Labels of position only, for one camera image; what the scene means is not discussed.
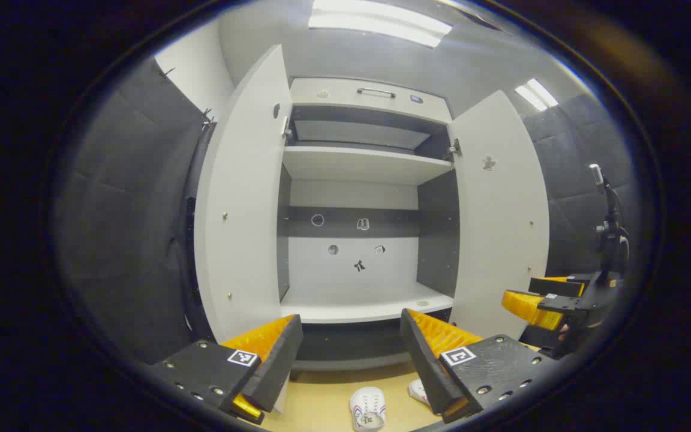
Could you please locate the white shoe cabinet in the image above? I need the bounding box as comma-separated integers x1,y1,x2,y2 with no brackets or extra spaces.
194,43,550,371

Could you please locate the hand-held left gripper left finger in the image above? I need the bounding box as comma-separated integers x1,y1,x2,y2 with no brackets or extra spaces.
148,314,304,425

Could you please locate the ceiling light panel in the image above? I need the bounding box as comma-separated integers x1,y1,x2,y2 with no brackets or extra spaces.
515,78,559,112
308,0,453,49

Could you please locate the white striped shoe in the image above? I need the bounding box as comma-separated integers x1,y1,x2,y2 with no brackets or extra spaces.
350,387,387,431
408,379,433,412

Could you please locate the white cabinet door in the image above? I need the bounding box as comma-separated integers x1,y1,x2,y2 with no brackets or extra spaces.
194,43,293,346
447,90,550,341

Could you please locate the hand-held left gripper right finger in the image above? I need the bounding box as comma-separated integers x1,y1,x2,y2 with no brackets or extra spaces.
400,308,556,424

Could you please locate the black backdrop cloth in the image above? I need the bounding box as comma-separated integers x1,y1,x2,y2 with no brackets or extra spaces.
52,57,640,364

